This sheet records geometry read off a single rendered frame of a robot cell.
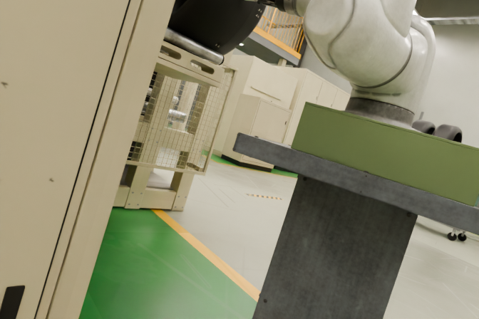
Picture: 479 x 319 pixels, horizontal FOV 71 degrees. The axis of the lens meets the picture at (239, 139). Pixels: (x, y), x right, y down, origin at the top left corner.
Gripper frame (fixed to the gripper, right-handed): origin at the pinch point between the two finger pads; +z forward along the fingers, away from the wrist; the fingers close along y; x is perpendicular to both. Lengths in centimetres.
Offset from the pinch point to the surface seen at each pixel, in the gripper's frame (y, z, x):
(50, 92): 64, -54, 42
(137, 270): 2, -2, 112
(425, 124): -519, 110, -35
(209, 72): -4.3, 11.7, 30.3
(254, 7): -6.9, 4.2, 1.3
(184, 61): 9.8, 9.0, 30.4
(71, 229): 56, -56, 60
